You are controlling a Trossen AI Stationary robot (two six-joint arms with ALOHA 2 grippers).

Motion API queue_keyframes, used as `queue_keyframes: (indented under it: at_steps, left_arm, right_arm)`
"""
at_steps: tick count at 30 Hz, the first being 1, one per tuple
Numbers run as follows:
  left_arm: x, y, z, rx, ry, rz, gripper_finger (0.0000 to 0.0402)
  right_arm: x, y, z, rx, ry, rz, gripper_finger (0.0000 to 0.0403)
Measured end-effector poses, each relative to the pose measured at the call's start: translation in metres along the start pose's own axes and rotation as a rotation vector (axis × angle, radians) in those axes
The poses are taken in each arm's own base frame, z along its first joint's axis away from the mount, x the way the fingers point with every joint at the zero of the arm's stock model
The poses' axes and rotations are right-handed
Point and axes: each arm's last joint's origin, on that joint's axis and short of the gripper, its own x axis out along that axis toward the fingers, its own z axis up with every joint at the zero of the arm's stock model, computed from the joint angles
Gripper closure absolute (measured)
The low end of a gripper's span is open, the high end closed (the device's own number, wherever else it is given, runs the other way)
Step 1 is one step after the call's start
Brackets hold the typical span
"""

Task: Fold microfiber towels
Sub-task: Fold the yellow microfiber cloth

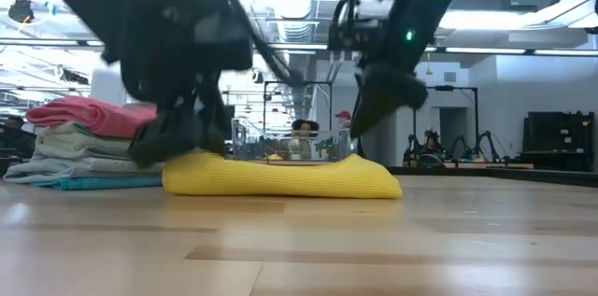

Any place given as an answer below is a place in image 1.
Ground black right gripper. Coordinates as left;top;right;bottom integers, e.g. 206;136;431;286
349;60;430;140

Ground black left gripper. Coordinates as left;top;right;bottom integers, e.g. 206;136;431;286
119;0;256;169

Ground pink towel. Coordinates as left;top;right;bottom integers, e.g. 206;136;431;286
25;95;158;140

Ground turquoise terry towel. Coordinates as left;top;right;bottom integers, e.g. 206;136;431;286
32;175;164;191

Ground yellow towel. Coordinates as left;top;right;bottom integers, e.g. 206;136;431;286
162;151;404;201

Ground green microfiber towel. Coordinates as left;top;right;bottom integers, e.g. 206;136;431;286
35;120;141;162

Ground light blue teal-edged towel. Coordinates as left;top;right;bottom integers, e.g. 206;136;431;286
3;154;164;186

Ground person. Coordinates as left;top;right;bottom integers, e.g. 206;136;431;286
422;128;444;162
289;119;321;162
335;109;353;131

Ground clear plastic bin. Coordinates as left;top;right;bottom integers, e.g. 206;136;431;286
231;117;359;163

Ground black background robot arms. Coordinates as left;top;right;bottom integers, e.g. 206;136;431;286
403;128;508;164

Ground long ceiling light strip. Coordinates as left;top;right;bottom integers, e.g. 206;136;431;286
0;39;598;58

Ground black cabinet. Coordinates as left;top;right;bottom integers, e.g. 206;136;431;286
518;110;596;172

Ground black ceiling-mounted device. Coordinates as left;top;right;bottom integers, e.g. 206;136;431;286
7;0;36;24

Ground black metal stand frame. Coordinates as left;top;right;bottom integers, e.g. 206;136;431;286
411;84;480;157

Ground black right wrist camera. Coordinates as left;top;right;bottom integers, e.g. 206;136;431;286
326;0;389;55

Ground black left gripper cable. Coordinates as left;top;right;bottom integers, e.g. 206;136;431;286
227;0;305;89

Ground silver ventilation duct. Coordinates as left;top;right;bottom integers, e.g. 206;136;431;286
265;0;320;46

